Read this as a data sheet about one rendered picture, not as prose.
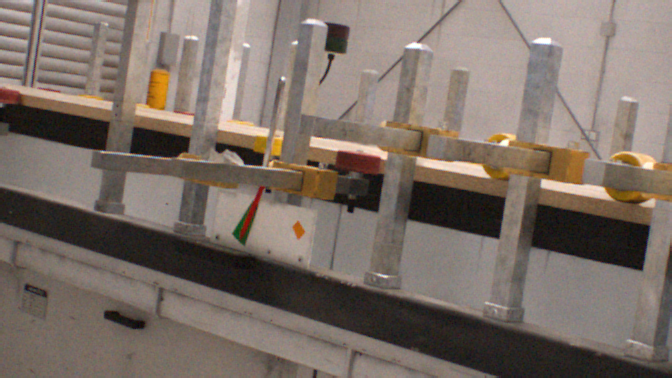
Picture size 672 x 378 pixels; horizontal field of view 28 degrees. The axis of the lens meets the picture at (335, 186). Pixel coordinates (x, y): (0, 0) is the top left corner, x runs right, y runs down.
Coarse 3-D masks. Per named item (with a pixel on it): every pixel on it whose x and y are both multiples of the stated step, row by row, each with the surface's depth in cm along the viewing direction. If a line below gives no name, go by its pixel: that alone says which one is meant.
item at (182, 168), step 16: (176, 160) 211; (192, 160) 212; (176, 176) 211; (192, 176) 212; (208, 176) 214; (224, 176) 217; (240, 176) 219; (256, 176) 222; (272, 176) 224; (288, 176) 227; (336, 192) 236; (352, 192) 239
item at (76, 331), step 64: (64, 128) 320; (64, 192) 317; (128, 192) 300; (256, 192) 270; (448, 192) 236; (320, 256) 257; (448, 256) 235; (576, 256) 217; (640, 256) 208; (0, 320) 338; (64, 320) 319; (128, 320) 297; (576, 320) 216
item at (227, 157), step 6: (210, 150) 217; (228, 150) 218; (204, 156) 217; (210, 156) 217; (216, 156) 217; (222, 156) 215; (228, 156) 216; (234, 156) 218; (222, 162) 214; (228, 162) 215; (234, 162) 216; (240, 162) 219
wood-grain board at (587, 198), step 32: (32, 96) 327; (64, 96) 395; (160, 128) 292; (224, 128) 291; (256, 128) 351; (320, 160) 257; (384, 160) 245; (480, 192) 230; (544, 192) 220; (576, 192) 225
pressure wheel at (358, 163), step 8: (344, 152) 238; (352, 152) 237; (360, 152) 239; (336, 160) 240; (344, 160) 238; (352, 160) 237; (360, 160) 237; (368, 160) 237; (376, 160) 238; (344, 168) 238; (352, 168) 237; (360, 168) 237; (368, 168) 237; (376, 168) 239; (352, 176) 240; (360, 176) 240; (352, 200) 241; (352, 208) 241
